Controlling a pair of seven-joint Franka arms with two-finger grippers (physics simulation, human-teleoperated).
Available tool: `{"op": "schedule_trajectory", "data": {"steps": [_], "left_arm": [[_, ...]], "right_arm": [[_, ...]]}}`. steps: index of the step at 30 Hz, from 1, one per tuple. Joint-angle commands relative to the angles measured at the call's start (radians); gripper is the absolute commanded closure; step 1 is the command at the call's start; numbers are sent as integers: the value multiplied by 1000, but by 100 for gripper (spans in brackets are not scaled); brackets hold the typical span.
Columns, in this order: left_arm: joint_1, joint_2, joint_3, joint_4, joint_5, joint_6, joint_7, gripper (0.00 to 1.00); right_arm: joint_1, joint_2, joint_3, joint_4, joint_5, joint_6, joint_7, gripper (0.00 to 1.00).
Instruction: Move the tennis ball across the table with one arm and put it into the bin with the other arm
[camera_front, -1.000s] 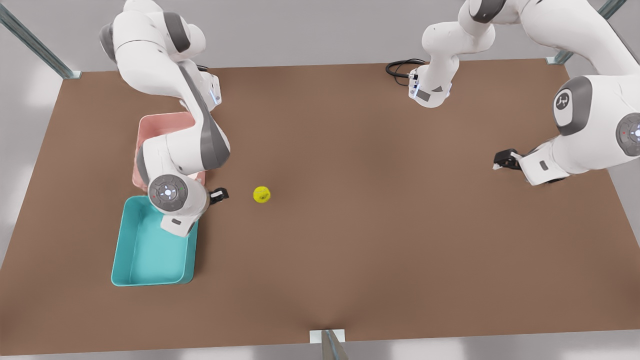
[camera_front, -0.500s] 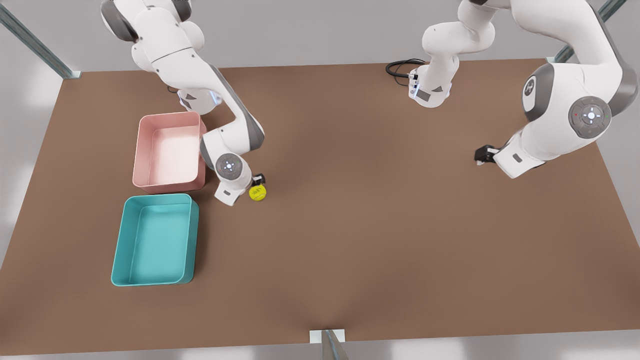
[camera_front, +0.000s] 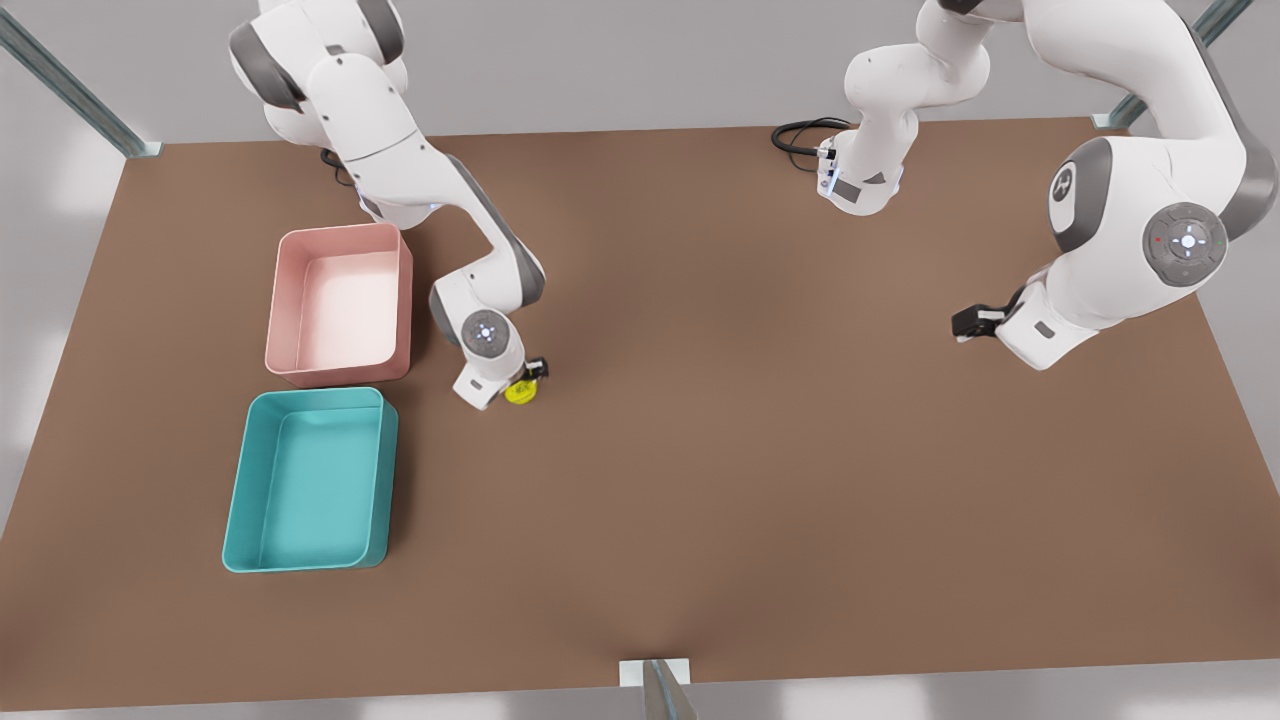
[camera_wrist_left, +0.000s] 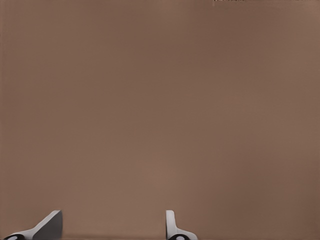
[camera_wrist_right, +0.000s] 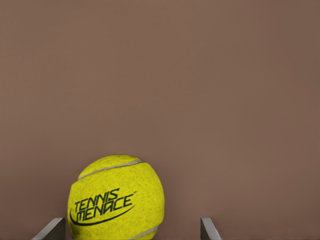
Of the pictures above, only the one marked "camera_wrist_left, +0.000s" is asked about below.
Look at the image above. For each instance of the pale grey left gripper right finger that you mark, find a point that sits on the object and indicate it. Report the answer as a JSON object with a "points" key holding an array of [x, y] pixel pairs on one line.
{"points": [[172, 226]]}

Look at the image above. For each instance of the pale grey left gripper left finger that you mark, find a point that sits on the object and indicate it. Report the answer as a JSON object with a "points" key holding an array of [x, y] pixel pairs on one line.
{"points": [[47, 227]]}

